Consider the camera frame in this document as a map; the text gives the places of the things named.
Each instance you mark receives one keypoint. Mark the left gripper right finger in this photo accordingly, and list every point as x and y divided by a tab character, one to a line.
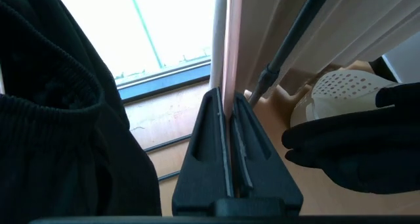
265	178

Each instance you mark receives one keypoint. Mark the black clothes rack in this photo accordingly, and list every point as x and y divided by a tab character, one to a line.
295	36

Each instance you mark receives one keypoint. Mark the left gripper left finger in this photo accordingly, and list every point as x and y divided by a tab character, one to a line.
203	171

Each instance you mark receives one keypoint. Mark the white laundry basket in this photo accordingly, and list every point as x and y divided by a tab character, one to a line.
341	89

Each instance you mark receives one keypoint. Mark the black shorts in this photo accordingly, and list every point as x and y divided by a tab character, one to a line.
49	119

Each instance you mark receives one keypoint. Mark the black garment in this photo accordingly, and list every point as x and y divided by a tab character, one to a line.
361	151

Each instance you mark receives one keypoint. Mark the window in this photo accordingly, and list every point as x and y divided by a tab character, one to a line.
164	20

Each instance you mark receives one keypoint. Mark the pink clothes hanger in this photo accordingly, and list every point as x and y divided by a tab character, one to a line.
231	53

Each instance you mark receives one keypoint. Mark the beige curtain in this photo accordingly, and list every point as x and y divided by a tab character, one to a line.
328	20

